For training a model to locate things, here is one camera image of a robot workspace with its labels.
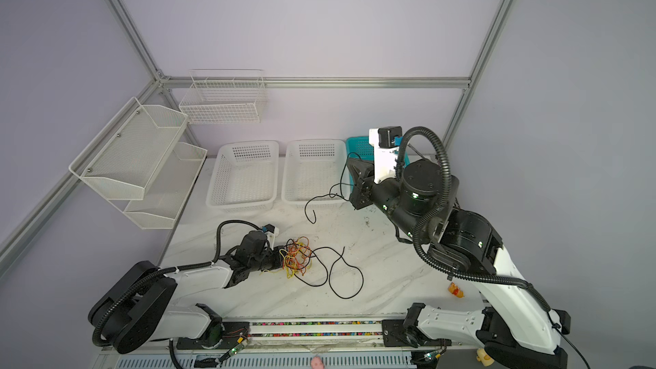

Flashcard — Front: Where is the yellow toy figure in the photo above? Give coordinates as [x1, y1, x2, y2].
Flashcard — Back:
[476, 348, 495, 367]

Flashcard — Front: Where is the left white plastic basket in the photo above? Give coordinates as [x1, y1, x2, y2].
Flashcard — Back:
[206, 140, 279, 214]

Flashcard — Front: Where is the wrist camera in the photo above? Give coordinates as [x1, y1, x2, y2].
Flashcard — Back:
[368, 126, 402, 184]
[261, 224, 279, 248]

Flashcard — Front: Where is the small orange toy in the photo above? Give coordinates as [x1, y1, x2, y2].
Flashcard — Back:
[448, 282, 465, 298]

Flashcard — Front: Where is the middle white plastic basket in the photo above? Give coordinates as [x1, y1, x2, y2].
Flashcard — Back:
[281, 139, 352, 206]

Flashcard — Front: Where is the white plastic basket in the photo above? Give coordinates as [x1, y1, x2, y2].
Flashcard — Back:
[281, 139, 352, 206]
[206, 140, 279, 214]

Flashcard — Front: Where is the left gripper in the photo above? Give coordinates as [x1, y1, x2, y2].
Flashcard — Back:
[249, 245, 292, 273]

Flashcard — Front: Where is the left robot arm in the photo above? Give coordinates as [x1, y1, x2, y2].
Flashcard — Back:
[88, 222, 283, 355]

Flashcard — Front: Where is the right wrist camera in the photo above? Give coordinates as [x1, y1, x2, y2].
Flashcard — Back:
[368, 126, 402, 184]

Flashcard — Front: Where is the red cable bundle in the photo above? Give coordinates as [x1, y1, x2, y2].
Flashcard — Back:
[281, 236, 314, 275]

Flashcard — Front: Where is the teal plastic basket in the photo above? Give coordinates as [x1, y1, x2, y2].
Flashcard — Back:
[346, 136, 401, 183]

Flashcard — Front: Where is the aluminium front rail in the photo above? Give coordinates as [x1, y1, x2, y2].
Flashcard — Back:
[101, 314, 488, 355]

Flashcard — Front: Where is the yellow cable bundle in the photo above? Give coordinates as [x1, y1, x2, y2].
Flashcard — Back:
[283, 237, 313, 280]

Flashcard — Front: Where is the pink object at front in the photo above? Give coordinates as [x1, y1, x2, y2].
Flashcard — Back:
[310, 356, 326, 369]

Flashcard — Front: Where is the white mesh two-tier shelf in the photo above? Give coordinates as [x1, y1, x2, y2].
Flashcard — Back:
[68, 97, 207, 230]

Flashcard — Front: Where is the white wire wall basket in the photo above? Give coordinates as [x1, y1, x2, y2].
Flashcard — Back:
[179, 69, 268, 125]

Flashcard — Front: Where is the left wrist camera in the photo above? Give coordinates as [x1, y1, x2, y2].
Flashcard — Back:
[261, 224, 279, 248]

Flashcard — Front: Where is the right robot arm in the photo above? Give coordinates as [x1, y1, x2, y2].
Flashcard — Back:
[346, 126, 571, 368]

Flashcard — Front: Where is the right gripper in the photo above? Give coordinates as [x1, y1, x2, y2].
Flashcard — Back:
[338, 153, 421, 238]

